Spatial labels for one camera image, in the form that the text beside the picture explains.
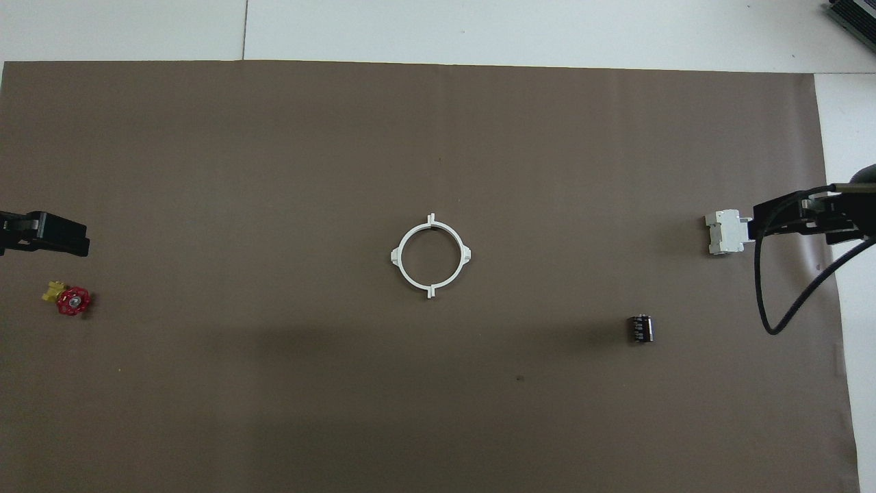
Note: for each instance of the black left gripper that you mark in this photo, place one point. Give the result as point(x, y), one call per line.
point(10, 222)

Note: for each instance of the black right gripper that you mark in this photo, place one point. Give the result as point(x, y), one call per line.
point(852, 212)

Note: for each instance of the grey circuit breaker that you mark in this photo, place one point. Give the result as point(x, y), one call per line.
point(729, 233)

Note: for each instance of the small black connector block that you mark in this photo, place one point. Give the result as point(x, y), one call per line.
point(641, 329)

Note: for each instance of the grey ribbed box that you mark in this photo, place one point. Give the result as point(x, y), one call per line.
point(859, 14)

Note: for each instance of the brown paper table mat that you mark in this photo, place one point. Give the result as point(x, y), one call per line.
point(438, 411)

